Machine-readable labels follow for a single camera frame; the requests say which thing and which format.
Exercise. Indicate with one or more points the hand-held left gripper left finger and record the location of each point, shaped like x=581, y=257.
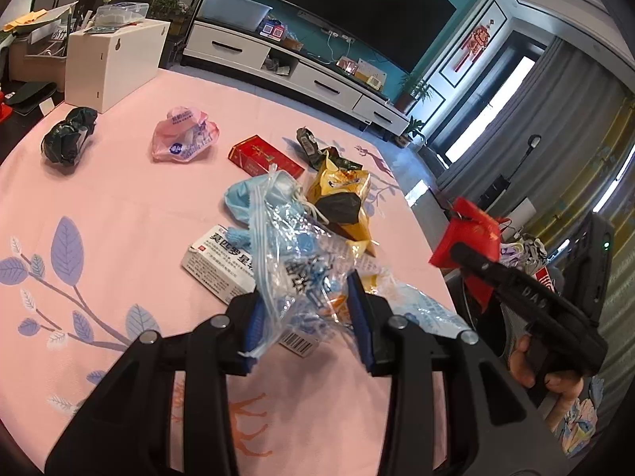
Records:
x=255, y=322

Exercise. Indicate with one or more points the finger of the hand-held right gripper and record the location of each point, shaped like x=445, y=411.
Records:
x=476, y=260

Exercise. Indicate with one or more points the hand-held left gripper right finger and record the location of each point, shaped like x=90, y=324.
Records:
x=359, y=317

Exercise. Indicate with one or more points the red paper packet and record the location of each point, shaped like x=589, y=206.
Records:
x=469, y=230

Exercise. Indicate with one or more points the clear printed plastic bag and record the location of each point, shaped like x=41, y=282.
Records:
x=297, y=263

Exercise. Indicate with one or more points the white medicine box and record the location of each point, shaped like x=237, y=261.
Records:
x=213, y=263

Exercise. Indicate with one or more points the blue face mask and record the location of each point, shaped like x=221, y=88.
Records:
x=243, y=198

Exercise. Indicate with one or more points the yellow snack bag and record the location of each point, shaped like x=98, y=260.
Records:
x=337, y=178

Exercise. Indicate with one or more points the dark green snack wrapper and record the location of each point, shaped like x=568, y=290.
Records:
x=310, y=144

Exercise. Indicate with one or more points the person's right forearm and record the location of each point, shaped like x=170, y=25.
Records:
x=580, y=426

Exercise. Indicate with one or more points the person's right hand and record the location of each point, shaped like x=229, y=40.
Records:
x=523, y=362

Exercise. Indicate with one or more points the red and white carton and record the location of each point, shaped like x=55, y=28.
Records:
x=548, y=276

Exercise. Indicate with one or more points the white and purple plastic bag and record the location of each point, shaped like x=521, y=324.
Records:
x=523, y=253

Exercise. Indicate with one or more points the black face mask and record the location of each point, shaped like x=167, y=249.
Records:
x=340, y=208

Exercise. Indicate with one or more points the grey curtain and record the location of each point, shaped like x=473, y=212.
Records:
x=506, y=124

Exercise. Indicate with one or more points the small potted plant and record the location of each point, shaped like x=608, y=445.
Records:
x=414, y=131

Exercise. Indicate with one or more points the red cigarette box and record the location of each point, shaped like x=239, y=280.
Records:
x=263, y=156

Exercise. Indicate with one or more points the tall potted plant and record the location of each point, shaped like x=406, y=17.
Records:
x=414, y=89

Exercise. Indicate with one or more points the pink plastic packet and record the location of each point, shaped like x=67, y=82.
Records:
x=183, y=134

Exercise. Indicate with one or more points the desk calendar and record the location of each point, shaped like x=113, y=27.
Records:
x=364, y=73

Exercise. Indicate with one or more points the white television cabinet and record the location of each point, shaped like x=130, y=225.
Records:
x=317, y=82

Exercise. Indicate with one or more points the crumpled black plastic bag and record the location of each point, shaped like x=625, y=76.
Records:
x=64, y=136

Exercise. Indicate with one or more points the black television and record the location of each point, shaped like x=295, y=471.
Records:
x=357, y=10

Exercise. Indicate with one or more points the white wooden box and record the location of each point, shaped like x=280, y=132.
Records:
x=109, y=69

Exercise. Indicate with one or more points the grey-blue plastic bin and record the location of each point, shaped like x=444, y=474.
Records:
x=233, y=10

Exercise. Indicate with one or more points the black tray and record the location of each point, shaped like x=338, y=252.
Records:
x=30, y=93

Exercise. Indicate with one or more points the clear plastic storage box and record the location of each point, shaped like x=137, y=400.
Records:
x=121, y=14

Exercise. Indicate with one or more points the cardboard box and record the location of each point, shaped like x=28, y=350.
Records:
x=34, y=67

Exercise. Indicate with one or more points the red wall ornament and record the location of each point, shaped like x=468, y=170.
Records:
x=474, y=44

